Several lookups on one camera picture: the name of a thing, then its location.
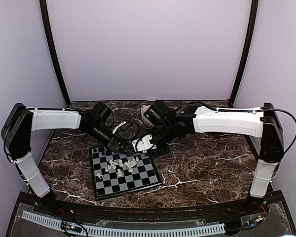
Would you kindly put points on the black front rail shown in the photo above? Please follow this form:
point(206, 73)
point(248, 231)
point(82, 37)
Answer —
point(222, 213)

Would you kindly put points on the right black frame post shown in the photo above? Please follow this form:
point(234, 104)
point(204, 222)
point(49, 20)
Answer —
point(245, 52)

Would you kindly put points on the white slotted cable duct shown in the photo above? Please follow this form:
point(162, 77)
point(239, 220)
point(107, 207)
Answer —
point(122, 229)

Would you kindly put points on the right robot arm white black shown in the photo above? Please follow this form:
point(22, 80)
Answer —
point(197, 117)

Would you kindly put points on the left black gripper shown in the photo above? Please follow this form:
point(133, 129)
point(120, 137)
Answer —
point(114, 143)

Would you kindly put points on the left black frame post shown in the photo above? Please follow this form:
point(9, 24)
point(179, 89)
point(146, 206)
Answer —
point(52, 51)

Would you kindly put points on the black grey chessboard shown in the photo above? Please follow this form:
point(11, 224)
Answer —
point(137, 176)

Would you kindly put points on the cream floral mug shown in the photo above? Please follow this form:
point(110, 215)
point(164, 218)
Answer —
point(145, 120)

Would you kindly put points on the black frame post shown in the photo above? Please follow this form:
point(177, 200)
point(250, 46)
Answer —
point(245, 52)
point(52, 51)

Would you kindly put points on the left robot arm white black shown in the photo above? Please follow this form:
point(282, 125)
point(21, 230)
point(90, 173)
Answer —
point(23, 121)

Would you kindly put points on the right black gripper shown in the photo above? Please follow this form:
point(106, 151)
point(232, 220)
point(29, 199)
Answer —
point(161, 152)

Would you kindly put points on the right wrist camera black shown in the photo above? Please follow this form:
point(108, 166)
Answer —
point(160, 114)

